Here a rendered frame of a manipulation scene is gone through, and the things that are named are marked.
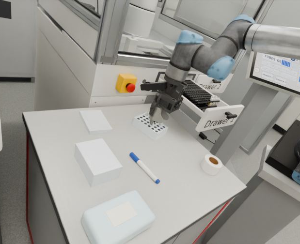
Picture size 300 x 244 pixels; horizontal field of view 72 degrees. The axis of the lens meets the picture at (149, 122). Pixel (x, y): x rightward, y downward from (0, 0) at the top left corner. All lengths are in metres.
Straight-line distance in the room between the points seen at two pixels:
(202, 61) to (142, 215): 0.45
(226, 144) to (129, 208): 1.58
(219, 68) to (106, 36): 0.42
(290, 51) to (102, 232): 0.62
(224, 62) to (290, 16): 2.06
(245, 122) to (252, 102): 0.18
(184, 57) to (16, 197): 1.25
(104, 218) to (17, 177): 1.17
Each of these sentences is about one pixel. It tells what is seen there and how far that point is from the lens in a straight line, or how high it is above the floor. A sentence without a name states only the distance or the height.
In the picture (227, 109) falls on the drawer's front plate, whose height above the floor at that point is 0.92.
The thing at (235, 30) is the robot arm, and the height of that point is 1.21.
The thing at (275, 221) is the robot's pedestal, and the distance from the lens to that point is 1.24.
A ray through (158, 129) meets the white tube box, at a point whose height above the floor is 0.79.
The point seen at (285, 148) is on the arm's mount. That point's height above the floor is 0.85.
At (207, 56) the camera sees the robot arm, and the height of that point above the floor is 1.13.
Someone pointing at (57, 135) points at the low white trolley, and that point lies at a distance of 0.74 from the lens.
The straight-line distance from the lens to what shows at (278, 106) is 2.60.
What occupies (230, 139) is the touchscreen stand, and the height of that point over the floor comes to 0.39.
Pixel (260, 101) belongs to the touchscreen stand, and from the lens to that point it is 1.88.
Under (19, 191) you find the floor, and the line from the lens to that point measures 1.55.
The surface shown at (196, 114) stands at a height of 0.87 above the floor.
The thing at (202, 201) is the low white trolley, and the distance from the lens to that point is 0.70.
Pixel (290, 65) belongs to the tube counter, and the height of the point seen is 1.11.
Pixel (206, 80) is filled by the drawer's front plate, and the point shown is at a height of 0.90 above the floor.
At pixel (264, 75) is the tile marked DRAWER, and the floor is 1.00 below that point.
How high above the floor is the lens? 1.23
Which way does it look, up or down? 31 degrees down
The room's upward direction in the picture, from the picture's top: 21 degrees clockwise
